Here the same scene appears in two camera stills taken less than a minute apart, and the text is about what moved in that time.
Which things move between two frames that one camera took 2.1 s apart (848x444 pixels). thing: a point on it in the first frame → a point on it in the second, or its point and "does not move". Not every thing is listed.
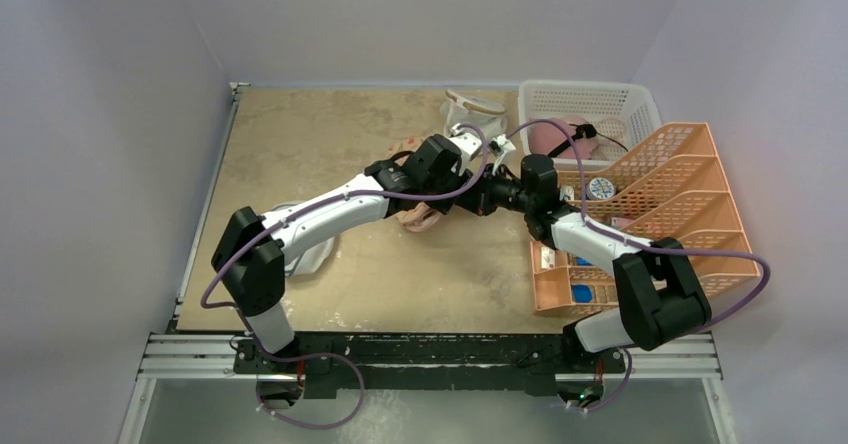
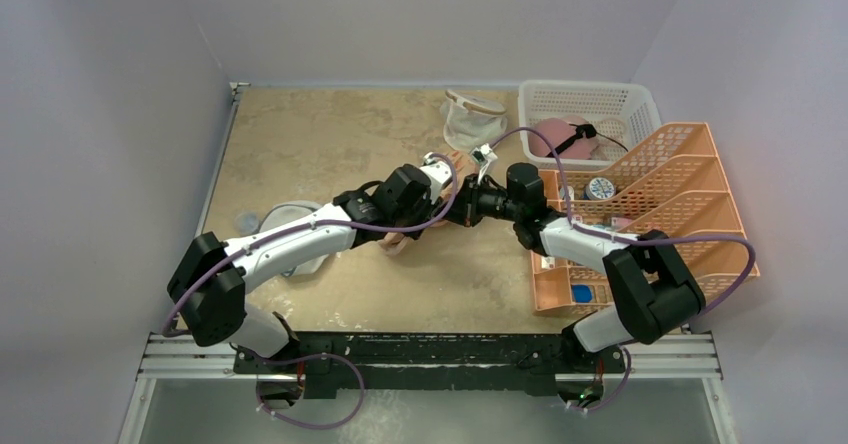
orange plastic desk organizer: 674,185 does not move
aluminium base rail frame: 691,356 does not move
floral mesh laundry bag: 419,217 → 462,168
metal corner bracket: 234,86 does not move
